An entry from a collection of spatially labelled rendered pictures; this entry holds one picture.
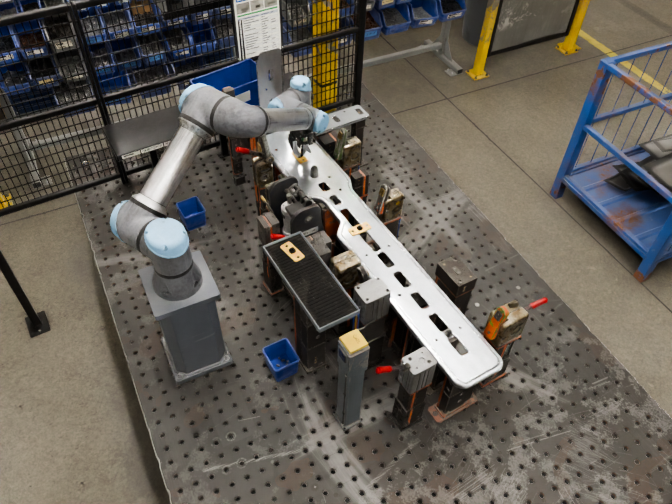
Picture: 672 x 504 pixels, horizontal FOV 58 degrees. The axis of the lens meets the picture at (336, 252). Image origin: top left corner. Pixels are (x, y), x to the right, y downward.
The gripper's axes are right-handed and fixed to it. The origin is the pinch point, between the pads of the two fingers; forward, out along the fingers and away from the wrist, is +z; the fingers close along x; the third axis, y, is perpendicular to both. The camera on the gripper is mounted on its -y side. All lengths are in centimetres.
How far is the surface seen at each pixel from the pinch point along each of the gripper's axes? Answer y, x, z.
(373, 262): 63, -4, 2
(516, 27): -129, 254, 70
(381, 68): -174, 164, 104
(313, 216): 45, -19, -13
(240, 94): -35.4, -9.0, -9.5
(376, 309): 83, -17, -4
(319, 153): 1.8, 8.4, 2.2
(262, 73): -26.8, -2.1, -22.3
